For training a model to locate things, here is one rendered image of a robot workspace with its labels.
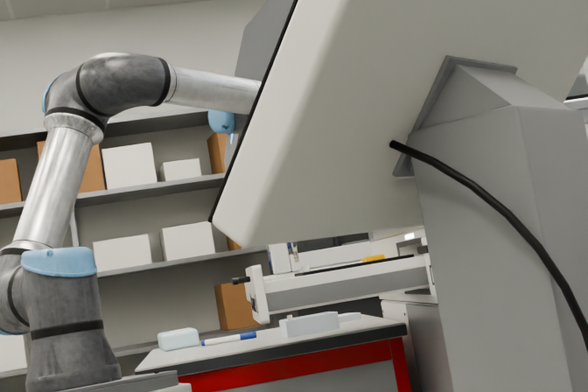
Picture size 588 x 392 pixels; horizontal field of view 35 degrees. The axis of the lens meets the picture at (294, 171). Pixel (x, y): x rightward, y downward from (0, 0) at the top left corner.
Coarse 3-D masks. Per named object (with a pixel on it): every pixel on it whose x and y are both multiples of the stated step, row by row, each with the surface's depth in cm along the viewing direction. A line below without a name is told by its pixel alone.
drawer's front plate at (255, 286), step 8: (248, 272) 187; (256, 272) 172; (256, 280) 172; (248, 288) 198; (256, 288) 172; (256, 296) 172; (264, 296) 172; (256, 304) 175; (264, 304) 172; (256, 312) 180; (264, 312) 171; (256, 320) 185; (264, 320) 171
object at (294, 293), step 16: (416, 256) 177; (336, 272) 175; (352, 272) 176; (368, 272) 176; (384, 272) 176; (400, 272) 176; (416, 272) 177; (272, 288) 174; (288, 288) 174; (304, 288) 174; (320, 288) 175; (336, 288) 175; (352, 288) 175; (368, 288) 175; (384, 288) 176; (400, 288) 176; (416, 288) 176; (272, 304) 173; (288, 304) 174; (304, 304) 174; (320, 304) 174
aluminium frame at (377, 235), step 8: (576, 96) 141; (584, 96) 141; (568, 104) 139; (576, 104) 139; (584, 104) 139; (584, 112) 140; (584, 120) 139; (368, 232) 235; (376, 232) 227; (384, 232) 214; (392, 232) 205; (400, 232) 197; (408, 232) 191; (376, 240) 226
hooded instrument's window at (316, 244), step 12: (312, 240) 271; (324, 240) 271; (336, 240) 271; (348, 240) 272; (360, 240) 272; (252, 252) 353; (264, 252) 283; (300, 252) 270; (252, 264) 368; (264, 264) 292
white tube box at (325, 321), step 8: (328, 312) 220; (336, 312) 212; (280, 320) 216; (288, 320) 210; (296, 320) 210; (304, 320) 210; (312, 320) 210; (320, 320) 211; (328, 320) 211; (336, 320) 211; (280, 328) 217; (288, 328) 209; (296, 328) 210; (304, 328) 210; (312, 328) 210; (320, 328) 211; (328, 328) 211; (336, 328) 211; (288, 336) 209
